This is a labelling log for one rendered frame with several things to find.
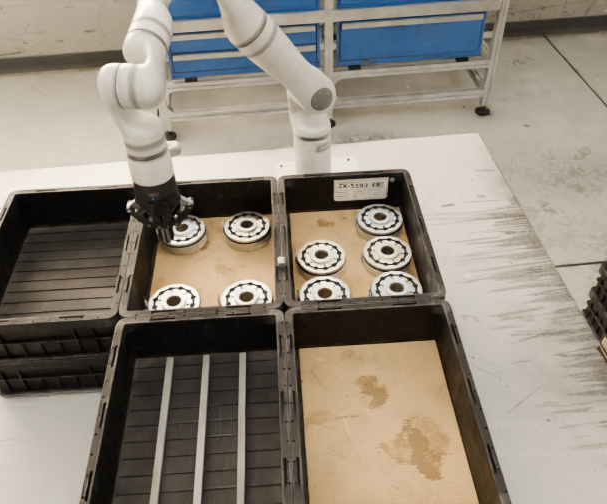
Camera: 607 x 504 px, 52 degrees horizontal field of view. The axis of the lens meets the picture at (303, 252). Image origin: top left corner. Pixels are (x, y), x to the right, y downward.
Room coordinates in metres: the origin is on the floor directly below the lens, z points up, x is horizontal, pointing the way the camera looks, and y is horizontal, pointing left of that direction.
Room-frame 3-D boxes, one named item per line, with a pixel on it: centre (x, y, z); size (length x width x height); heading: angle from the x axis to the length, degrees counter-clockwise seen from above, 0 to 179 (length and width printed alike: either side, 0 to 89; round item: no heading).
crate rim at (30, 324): (0.93, 0.49, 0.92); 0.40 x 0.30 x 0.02; 2
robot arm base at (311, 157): (1.31, -0.03, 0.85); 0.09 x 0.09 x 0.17; 16
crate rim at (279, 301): (0.94, 0.20, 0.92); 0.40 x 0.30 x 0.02; 2
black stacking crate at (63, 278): (0.93, 0.49, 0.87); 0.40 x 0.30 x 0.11; 2
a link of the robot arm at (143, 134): (0.91, 0.27, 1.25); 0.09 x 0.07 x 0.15; 82
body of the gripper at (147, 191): (0.90, 0.26, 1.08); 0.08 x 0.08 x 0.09
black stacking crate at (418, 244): (0.95, -0.10, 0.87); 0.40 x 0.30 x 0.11; 2
